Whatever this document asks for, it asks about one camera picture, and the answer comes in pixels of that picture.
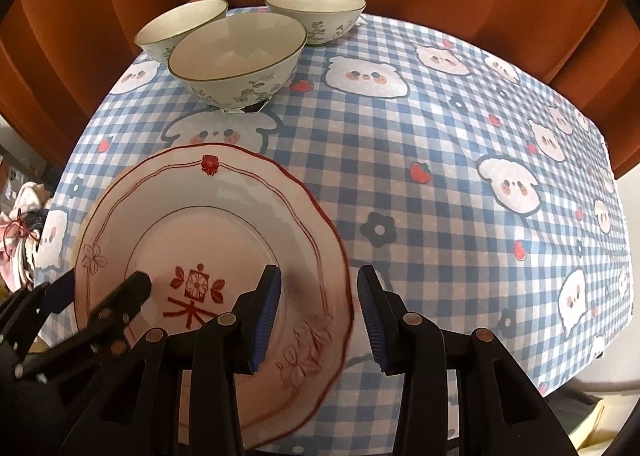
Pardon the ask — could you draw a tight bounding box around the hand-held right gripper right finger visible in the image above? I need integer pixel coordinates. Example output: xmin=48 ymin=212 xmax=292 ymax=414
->
xmin=356 ymin=264 xmax=593 ymax=456

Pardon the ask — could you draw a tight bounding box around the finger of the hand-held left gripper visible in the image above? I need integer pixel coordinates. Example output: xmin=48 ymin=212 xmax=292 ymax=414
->
xmin=14 ymin=271 xmax=153 ymax=382
xmin=0 ymin=268 xmax=77 ymax=353

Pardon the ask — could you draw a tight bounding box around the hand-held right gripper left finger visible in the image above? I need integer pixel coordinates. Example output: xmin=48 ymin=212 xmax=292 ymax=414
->
xmin=65 ymin=264 xmax=282 ymax=456

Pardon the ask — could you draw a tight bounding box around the white plate with red print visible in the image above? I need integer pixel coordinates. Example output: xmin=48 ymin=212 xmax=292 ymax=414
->
xmin=75 ymin=143 xmax=356 ymax=453

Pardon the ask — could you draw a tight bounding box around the green floral ceramic bowl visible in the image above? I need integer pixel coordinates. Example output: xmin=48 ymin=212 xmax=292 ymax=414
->
xmin=167 ymin=13 xmax=307 ymax=112
xmin=134 ymin=0 xmax=230 ymax=65
xmin=265 ymin=0 xmax=367 ymax=46

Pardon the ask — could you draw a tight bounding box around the pink cloth bundle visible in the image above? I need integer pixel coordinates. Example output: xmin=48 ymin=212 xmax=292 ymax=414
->
xmin=0 ymin=181 xmax=51 ymax=287

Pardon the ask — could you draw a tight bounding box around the blue checkered bear tablecloth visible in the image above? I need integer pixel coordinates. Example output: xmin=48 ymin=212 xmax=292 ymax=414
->
xmin=32 ymin=11 xmax=632 ymax=453

